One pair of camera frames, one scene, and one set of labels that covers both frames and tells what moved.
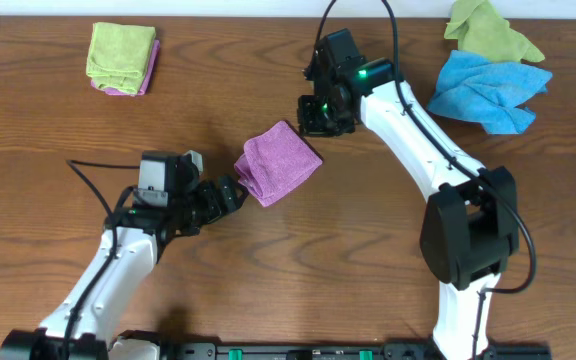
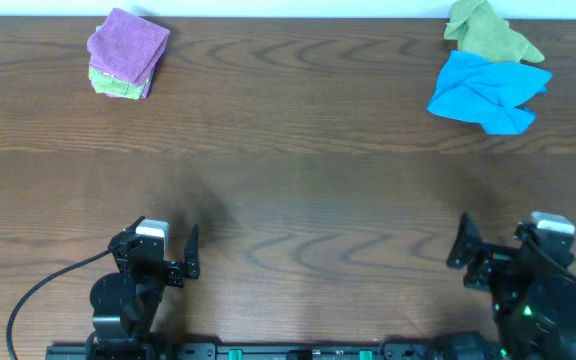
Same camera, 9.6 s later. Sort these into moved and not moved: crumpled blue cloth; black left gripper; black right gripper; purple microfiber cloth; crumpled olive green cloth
Moved: purple microfiber cloth; black right gripper; black left gripper
Not moved: crumpled olive green cloth; crumpled blue cloth
